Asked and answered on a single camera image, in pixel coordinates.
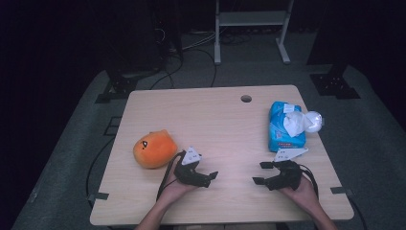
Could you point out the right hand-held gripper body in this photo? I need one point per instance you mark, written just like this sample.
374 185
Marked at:
287 175

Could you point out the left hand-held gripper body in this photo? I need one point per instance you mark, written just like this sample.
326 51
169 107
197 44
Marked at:
191 174

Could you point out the blue wet wipes pack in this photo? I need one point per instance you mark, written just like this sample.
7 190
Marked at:
277 134

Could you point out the orange plush toy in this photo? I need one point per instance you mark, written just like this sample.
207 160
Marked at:
154 150

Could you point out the white wet wipe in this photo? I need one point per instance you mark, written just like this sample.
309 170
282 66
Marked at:
295 124

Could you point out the person's left hand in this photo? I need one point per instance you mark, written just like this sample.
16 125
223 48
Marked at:
174 191

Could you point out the person's right hand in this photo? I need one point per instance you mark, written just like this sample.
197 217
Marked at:
304 193

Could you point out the black tape strip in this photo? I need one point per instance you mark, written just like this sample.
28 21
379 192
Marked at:
341 190
99 196

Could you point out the black floor plate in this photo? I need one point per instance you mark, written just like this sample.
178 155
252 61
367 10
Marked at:
112 126

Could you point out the black stand base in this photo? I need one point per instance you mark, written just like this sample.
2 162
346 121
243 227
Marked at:
333 84
119 86

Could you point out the white metal stand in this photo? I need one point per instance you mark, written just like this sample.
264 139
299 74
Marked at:
252 18

